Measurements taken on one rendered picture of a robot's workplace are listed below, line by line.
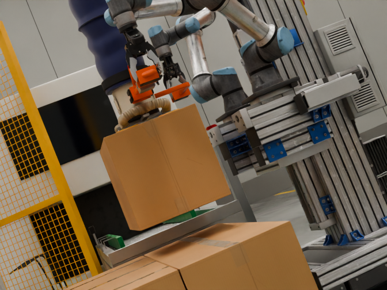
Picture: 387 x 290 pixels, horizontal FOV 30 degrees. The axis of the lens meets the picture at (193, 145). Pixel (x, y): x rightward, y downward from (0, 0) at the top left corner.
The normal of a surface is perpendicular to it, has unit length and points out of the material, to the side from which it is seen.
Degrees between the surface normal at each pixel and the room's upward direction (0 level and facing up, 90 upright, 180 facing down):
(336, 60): 90
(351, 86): 90
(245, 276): 90
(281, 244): 90
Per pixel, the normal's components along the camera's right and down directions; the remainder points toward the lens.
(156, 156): 0.15, -0.11
